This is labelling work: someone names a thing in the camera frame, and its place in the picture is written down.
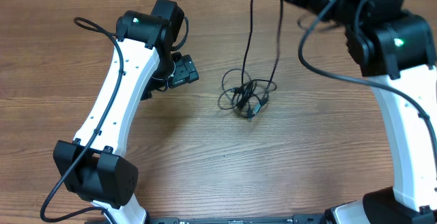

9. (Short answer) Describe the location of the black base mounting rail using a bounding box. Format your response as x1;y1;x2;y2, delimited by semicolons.
147;213;333;224

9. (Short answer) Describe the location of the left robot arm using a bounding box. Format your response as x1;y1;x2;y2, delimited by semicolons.
53;0;199;223

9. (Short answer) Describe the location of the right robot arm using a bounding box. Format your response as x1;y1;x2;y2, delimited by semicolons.
282;0;436;223

